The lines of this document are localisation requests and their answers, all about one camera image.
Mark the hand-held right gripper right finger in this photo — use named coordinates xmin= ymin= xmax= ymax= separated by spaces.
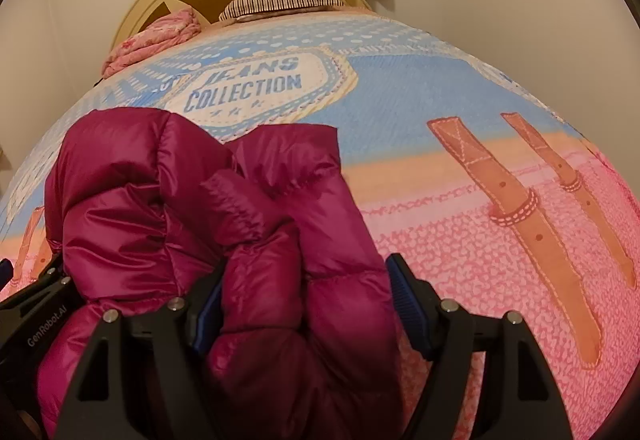
xmin=385 ymin=254 xmax=573 ymax=440

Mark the magenta puffer jacket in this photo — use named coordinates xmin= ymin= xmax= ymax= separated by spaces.
xmin=37 ymin=109 xmax=406 ymax=440

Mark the striped pillow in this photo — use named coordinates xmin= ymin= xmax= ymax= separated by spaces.
xmin=220 ymin=0 xmax=348 ymax=23

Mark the printed blue pink bed sheet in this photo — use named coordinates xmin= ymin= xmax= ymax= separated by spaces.
xmin=0 ymin=12 xmax=640 ymax=440

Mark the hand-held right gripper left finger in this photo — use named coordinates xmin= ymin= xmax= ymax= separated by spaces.
xmin=54 ymin=265 xmax=226 ymax=440

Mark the pink floral quilt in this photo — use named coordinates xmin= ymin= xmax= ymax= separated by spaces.
xmin=102 ymin=9 xmax=213 ymax=80

